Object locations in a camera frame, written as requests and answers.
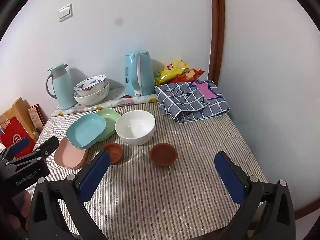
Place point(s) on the yellow snack bag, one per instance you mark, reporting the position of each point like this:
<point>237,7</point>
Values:
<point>170,73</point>

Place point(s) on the light blue electric kettle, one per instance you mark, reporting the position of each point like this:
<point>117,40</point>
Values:
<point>140,75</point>

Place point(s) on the person's left hand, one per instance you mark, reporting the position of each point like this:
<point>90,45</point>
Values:
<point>23,206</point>

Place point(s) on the red paper bag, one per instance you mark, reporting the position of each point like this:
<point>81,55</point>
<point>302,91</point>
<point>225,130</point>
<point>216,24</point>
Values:
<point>15,132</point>

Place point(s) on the small brown dish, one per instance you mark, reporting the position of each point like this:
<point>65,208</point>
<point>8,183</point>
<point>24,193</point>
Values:
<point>163,155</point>
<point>113,152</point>

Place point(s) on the red snack bag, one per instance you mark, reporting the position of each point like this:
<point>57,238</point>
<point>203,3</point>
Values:
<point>192,75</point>

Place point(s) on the brown wooden door frame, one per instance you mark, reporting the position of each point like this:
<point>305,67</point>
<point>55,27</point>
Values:
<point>217,30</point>

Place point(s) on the white light switch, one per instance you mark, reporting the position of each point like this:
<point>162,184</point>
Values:
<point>65,12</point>

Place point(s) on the striped quilt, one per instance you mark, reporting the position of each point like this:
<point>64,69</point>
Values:
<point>175,195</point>

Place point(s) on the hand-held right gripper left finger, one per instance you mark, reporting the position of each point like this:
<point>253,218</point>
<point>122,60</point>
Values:
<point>94,177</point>

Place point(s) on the white bowl blue red print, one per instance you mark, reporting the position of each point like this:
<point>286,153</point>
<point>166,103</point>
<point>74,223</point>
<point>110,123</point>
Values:
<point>90,82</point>

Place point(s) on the plain white bowl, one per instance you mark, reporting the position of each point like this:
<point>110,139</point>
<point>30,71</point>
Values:
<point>135,127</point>

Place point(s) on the light green plate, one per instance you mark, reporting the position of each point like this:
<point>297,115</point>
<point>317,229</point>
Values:
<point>110,116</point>

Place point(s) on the light blue thermos jug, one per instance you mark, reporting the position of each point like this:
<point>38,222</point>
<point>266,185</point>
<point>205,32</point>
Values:
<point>62,87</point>

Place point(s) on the light blue plate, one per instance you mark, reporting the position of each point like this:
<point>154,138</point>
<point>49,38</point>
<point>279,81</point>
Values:
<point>85,130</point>

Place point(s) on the brown cardboard boxes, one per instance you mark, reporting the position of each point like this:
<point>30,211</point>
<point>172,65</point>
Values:
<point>18,110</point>

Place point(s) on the grey plaid cloth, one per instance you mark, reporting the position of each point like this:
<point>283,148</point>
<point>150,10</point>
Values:
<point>190,102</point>

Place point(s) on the white bowl grey swirl print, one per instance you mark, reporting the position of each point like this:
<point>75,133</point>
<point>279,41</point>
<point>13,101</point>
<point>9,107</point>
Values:
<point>93,97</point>

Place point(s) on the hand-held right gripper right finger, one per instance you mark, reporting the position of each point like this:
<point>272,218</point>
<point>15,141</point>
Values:
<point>230,180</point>

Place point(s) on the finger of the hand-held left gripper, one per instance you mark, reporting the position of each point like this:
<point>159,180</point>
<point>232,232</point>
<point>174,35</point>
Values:
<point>48,147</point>
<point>22,145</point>

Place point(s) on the fruit print table mat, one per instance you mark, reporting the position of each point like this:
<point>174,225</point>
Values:
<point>100,106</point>

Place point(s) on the pink plate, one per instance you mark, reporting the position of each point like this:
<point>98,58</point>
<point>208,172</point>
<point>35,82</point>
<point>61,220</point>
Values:
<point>67,156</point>

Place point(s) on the brown patterned box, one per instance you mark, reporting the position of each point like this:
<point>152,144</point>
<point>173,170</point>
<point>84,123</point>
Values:
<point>36,118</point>

